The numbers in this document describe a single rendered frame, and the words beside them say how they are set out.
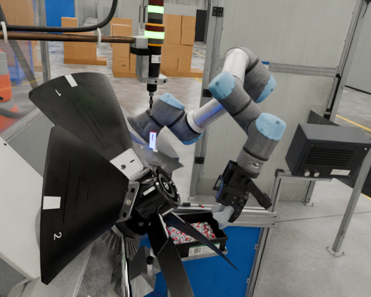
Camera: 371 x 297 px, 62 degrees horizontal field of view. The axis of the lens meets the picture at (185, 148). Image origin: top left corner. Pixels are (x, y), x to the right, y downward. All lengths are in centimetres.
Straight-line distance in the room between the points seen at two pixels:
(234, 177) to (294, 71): 200
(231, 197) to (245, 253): 70
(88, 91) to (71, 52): 915
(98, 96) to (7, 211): 33
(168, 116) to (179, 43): 749
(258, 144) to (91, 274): 49
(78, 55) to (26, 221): 923
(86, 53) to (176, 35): 281
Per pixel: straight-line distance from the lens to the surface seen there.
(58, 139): 49
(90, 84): 82
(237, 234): 146
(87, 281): 65
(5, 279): 89
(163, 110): 141
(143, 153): 101
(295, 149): 131
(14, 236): 75
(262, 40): 264
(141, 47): 71
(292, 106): 284
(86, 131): 76
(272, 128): 80
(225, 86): 85
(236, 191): 85
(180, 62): 895
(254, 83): 123
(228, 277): 162
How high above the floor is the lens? 160
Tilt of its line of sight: 23 degrees down
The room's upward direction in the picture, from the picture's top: 6 degrees clockwise
